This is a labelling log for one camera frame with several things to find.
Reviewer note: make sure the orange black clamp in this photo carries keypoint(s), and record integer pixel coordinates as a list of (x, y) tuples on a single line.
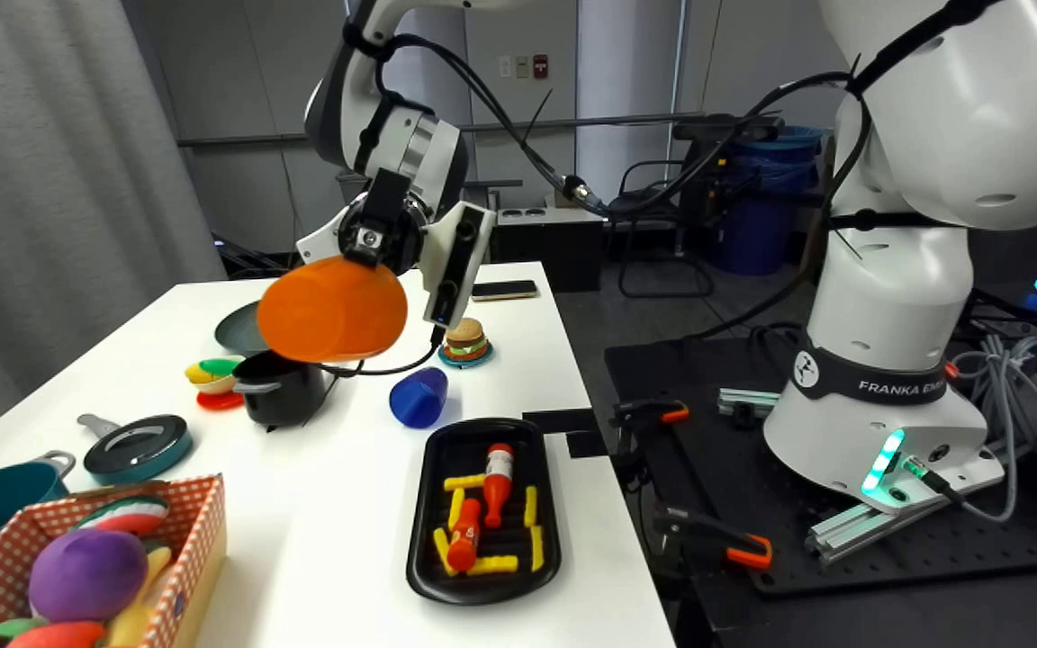
[(733, 546), (651, 410)]

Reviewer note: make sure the orange plastic cup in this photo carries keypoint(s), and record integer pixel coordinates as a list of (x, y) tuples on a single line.
[(332, 312)]

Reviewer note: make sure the stack of coloured toy plates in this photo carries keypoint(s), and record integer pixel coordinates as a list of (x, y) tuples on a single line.
[(214, 384)]

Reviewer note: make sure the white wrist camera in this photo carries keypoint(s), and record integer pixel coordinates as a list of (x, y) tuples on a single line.
[(451, 258)]

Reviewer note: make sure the black phone on table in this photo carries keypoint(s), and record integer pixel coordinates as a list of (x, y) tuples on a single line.
[(506, 289)]

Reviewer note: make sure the black plastic tray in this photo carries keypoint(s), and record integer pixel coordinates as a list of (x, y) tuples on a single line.
[(462, 451)]

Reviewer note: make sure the black toy pot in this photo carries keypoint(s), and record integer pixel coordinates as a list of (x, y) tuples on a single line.
[(280, 395)]

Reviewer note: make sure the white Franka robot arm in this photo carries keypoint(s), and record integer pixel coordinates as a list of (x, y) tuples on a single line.
[(938, 138)]

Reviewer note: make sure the blue barrel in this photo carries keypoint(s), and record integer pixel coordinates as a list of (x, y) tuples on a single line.
[(764, 192)]

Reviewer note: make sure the small teal plate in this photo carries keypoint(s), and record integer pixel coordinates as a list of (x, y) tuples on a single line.
[(467, 353)]

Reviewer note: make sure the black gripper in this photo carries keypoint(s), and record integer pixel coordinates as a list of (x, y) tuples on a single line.
[(387, 226)]

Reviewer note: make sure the yellow toy fry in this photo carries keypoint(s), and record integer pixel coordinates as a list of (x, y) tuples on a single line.
[(533, 550), (531, 504), (493, 568), (462, 479)]

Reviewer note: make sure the grey oval plate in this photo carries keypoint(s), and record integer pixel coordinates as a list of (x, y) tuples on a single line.
[(238, 332)]

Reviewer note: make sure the purple plush ball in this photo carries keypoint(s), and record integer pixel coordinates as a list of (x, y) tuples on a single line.
[(86, 574)]

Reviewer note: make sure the large red ketchup bottle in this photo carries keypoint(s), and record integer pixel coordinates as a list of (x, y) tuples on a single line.
[(498, 482)]

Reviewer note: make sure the red checkered food basket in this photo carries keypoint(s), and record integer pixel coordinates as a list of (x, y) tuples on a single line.
[(181, 529)]

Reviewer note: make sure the toy hamburger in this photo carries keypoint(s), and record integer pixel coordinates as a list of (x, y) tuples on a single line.
[(467, 332)]

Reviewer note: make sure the blue plastic cup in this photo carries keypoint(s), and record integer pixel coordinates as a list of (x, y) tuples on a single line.
[(418, 396)]

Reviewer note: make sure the small red sauce bottle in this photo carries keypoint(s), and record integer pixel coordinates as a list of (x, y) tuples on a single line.
[(467, 539)]

